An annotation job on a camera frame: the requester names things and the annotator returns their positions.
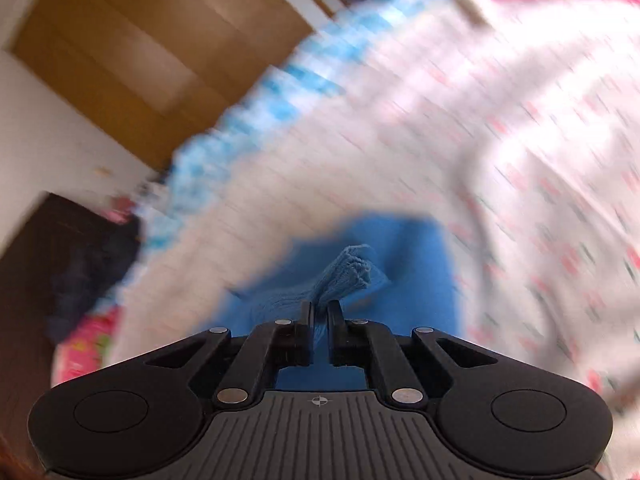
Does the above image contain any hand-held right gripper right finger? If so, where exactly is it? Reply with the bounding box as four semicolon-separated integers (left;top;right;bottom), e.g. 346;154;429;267
327;300;501;406

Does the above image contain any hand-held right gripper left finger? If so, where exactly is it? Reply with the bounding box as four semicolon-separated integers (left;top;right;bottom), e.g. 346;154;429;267
144;302;316;408

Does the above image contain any blue knit sweater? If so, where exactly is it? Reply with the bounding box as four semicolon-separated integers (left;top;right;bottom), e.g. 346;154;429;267
212;214;464;392

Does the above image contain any dark clothes pile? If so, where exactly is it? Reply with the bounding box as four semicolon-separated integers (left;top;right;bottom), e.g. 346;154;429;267
46;215;143;343

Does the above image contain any blue white geometric quilt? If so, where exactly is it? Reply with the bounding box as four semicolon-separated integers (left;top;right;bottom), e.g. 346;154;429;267
119;0;453;303

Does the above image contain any white cherry print bed sheet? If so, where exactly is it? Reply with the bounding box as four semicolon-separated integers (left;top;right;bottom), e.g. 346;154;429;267
106;0;640;480

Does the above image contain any dark brown wooden cabinet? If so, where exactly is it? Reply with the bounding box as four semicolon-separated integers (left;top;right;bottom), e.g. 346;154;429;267
0;191;146;466

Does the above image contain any small beige cloth tag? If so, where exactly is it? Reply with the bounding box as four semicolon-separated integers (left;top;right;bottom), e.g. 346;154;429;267
450;0;493;28

